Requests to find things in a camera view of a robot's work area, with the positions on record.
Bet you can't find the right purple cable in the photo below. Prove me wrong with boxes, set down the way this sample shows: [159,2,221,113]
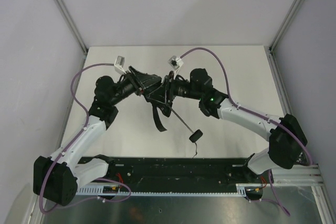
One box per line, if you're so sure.
[181,47,313,217]

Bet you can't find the black folding umbrella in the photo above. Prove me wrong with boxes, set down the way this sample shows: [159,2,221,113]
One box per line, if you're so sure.
[143,82,204,159]

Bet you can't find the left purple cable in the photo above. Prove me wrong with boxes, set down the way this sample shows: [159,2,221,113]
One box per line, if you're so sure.
[39,62,116,214]

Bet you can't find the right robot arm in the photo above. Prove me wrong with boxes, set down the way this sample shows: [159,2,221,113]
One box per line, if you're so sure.
[143,68,308,175]

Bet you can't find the purple cable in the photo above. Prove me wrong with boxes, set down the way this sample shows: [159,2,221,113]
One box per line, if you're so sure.
[39,62,116,214]
[181,47,313,217]

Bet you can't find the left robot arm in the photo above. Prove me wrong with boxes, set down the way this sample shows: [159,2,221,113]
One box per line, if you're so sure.
[33,67,162,206]

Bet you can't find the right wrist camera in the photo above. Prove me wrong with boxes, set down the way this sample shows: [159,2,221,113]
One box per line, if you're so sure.
[168,56,184,78]

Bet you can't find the right aluminium frame post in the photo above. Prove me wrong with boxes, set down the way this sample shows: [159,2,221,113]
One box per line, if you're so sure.
[269,0,305,52]

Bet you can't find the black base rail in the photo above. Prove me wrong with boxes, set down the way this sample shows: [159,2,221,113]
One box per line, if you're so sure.
[104,157,262,193]

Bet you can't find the aluminium frame post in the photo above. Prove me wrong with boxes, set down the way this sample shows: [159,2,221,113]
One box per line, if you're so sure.
[269,0,305,52]
[54,0,88,55]

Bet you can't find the grey cable duct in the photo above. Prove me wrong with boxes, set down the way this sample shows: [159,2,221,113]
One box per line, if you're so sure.
[76,183,264,197]

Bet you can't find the left aluminium frame post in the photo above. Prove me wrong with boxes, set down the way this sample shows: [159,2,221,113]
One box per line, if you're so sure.
[54,0,88,55]

